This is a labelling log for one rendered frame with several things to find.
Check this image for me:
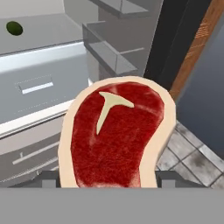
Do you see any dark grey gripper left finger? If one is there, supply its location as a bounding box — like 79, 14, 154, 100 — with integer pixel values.
11, 171, 62, 189

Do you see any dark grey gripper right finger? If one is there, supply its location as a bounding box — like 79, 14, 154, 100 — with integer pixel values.
155, 171, 205, 189

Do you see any red raw steak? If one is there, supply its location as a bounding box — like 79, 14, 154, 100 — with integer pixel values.
57, 75, 178, 189

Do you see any grey fridge drawer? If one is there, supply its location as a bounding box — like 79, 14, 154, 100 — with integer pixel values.
0, 40, 94, 140

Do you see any grey fridge door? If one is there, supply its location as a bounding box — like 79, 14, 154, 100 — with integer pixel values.
81, 0, 214, 91

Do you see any dark grey cabinet panel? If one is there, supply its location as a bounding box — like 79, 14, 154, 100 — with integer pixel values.
176, 20, 224, 160

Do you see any green round vegetable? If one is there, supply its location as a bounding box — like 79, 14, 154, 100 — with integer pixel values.
5, 20, 25, 37

